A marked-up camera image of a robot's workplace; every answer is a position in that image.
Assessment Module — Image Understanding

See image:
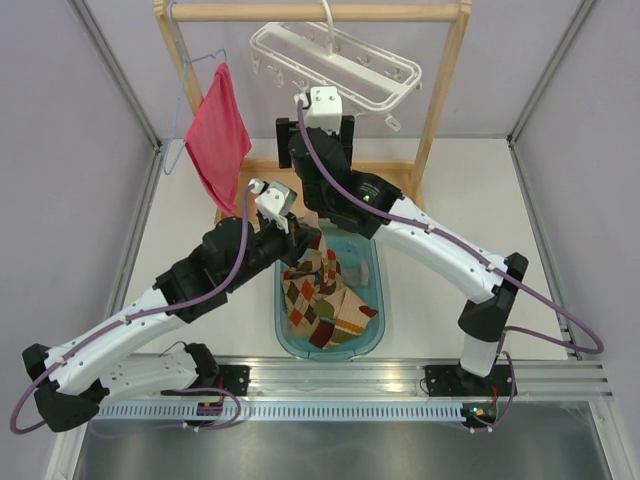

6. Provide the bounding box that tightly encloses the blue translucent plastic bin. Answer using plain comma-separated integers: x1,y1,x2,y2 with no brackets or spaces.
275,222,386,362

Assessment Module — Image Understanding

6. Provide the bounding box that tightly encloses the red mesh cloth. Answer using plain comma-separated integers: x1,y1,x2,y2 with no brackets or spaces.
185,63,251,215

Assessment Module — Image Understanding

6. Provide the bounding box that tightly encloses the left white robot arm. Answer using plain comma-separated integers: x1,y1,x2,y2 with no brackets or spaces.
22,214,321,433

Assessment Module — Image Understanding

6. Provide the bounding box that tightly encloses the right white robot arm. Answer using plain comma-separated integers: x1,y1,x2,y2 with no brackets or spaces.
275,116,529,394

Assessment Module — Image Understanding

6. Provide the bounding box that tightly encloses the aluminium frame post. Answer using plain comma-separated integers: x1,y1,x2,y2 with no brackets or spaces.
67,0,164,151
505,0,601,151

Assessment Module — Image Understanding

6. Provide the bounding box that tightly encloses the argyle patterned sock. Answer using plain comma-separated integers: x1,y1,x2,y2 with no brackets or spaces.
281,249,347,301

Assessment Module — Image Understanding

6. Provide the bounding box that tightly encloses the right aluminium frame post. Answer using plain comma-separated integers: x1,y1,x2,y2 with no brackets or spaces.
505,0,601,151

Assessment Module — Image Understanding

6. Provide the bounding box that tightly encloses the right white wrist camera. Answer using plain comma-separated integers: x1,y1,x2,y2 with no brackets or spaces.
294,86,343,135

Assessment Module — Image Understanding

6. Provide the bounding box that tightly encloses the wooden clothes rack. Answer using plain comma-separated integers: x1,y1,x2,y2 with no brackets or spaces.
153,1,473,204

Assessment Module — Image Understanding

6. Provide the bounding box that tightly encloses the slotted cable duct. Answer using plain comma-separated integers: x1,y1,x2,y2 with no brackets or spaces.
96,400,465,422

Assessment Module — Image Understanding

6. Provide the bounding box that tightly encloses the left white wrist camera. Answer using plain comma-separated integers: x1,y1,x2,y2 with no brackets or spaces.
248,178,297,234

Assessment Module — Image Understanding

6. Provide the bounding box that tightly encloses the aluminium mounting rail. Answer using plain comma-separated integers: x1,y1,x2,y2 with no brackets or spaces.
94,353,616,401

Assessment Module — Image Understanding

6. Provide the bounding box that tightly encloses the cream striped sock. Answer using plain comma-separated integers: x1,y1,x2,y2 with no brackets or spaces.
309,287,378,349
303,211,329,283

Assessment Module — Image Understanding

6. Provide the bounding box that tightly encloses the left aluminium frame post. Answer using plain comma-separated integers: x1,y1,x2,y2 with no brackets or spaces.
67,0,164,151

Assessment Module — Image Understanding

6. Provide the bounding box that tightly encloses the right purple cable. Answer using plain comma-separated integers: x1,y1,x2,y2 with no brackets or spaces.
297,102,605,359

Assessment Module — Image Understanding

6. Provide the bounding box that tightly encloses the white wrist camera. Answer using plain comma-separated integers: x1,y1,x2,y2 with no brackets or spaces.
248,178,297,234
294,86,343,135

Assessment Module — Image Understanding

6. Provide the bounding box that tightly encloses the white clip sock hanger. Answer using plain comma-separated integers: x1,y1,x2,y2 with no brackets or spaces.
250,1,422,132

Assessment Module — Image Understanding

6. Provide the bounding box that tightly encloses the blue wire hanger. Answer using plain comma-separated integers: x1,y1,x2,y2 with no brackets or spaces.
154,1,228,176

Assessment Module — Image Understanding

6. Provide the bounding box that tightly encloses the purple cable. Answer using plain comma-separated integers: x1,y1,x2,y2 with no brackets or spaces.
8,187,252,435
297,102,605,359

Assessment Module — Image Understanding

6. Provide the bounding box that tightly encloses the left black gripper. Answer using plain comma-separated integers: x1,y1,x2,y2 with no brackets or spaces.
226,212,321,291

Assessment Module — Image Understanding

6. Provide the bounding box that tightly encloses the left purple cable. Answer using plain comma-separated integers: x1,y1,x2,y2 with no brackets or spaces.
8,187,252,435

